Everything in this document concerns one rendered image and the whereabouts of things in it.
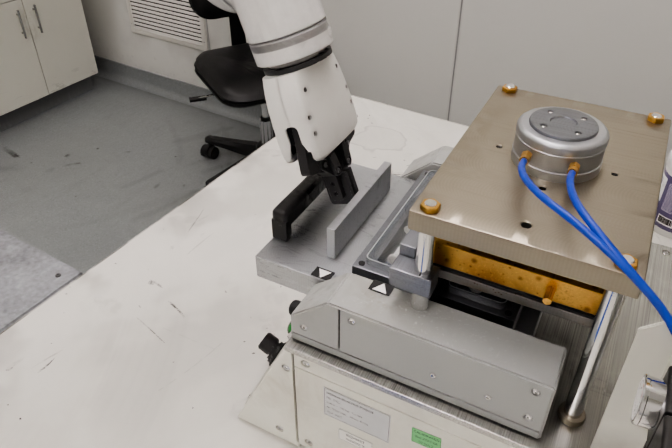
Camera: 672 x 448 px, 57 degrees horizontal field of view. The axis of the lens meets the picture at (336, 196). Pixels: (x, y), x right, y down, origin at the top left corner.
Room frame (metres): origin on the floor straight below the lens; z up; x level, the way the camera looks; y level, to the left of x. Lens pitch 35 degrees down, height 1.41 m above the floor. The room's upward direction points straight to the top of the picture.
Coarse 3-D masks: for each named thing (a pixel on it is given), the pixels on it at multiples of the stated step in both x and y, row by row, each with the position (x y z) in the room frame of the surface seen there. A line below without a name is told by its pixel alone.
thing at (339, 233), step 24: (360, 168) 0.69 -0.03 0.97; (384, 168) 0.62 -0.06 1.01; (360, 192) 0.57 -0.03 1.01; (384, 192) 0.62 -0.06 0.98; (312, 216) 0.58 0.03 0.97; (336, 216) 0.58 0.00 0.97; (360, 216) 0.56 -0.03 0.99; (384, 216) 0.58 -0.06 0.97; (312, 240) 0.54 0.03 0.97; (336, 240) 0.51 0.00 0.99; (360, 240) 0.54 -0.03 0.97; (264, 264) 0.50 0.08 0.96; (288, 264) 0.50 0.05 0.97; (312, 264) 0.50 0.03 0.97; (336, 264) 0.50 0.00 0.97; (528, 312) 0.43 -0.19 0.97
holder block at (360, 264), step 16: (400, 208) 0.56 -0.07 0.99; (384, 224) 0.53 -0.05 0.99; (352, 272) 0.47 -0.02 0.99; (368, 272) 0.46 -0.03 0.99; (384, 272) 0.46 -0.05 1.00; (448, 304) 0.42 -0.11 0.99; (464, 304) 0.41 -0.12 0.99; (480, 304) 0.41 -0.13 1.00; (512, 304) 0.41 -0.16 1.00; (496, 320) 0.40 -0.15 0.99; (512, 320) 0.39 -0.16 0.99
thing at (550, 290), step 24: (456, 264) 0.41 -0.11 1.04; (480, 264) 0.41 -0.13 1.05; (504, 264) 0.40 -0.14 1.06; (480, 288) 0.40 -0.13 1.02; (504, 288) 0.40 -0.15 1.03; (528, 288) 0.39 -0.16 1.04; (552, 288) 0.37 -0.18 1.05; (576, 288) 0.37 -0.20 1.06; (600, 288) 0.37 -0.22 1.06; (552, 312) 0.37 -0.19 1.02; (576, 312) 0.37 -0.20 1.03
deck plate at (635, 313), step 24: (648, 264) 0.54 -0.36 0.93; (624, 312) 0.46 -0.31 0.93; (648, 312) 0.46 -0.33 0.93; (552, 336) 0.43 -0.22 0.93; (576, 336) 0.43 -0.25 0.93; (624, 336) 0.43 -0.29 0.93; (312, 360) 0.40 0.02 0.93; (336, 360) 0.40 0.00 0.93; (576, 360) 0.40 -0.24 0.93; (624, 360) 0.40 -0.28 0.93; (384, 384) 0.37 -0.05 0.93; (600, 384) 0.37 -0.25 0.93; (432, 408) 0.35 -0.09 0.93; (456, 408) 0.34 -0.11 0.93; (552, 408) 0.34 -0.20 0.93; (600, 408) 0.34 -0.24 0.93; (480, 432) 0.32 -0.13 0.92; (504, 432) 0.32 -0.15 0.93; (552, 432) 0.32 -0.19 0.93; (576, 432) 0.32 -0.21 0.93
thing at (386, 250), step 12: (420, 192) 0.58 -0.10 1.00; (408, 204) 0.56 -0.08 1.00; (396, 216) 0.54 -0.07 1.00; (408, 216) 0.54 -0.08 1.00; (396, 228) 0.51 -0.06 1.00; (384, 240) 0.49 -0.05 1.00; (396, 240) 0.49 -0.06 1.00; (372, 252) 0.47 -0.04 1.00; (384, 252) 0.47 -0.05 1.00; (396, 252) 0.47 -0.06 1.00
